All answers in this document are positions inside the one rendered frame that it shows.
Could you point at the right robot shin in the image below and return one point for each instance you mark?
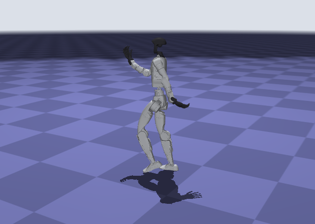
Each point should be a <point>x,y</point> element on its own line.
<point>167,147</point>

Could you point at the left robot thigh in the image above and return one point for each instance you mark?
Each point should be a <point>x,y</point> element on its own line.
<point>146,115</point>

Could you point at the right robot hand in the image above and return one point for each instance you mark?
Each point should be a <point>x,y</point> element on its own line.
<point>128,54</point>

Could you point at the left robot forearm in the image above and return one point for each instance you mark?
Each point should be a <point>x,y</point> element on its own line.
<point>167,88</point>

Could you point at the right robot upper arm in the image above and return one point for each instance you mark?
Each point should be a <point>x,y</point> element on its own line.
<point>147,72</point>

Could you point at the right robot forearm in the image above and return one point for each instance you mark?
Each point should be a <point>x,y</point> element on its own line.
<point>135,66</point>

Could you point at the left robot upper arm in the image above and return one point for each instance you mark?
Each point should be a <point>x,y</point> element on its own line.
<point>159,66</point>

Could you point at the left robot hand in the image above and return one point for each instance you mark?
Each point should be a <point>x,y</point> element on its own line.
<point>179,104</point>

